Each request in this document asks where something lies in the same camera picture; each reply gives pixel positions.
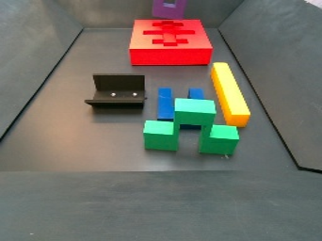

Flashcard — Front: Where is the green stepped arch block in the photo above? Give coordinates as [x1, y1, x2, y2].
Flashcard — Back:
[143, 98, 239, 155]

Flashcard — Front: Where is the purple U-shaped block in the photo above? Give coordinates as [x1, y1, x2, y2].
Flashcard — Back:
[152, 0, 187, 19]

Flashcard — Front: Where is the blue U-shaped block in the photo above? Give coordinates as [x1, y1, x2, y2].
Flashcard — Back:
[156, 88, 205, 135]

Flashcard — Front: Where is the black angle fixture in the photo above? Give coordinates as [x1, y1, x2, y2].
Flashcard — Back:
[84, 73, 146, 108]

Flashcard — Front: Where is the red insertion board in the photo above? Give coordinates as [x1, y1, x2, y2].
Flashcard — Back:
[128, 20, 213, 66]

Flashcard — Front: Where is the yellow long block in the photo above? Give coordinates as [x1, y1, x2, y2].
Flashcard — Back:
[211, 62, 250, 127]

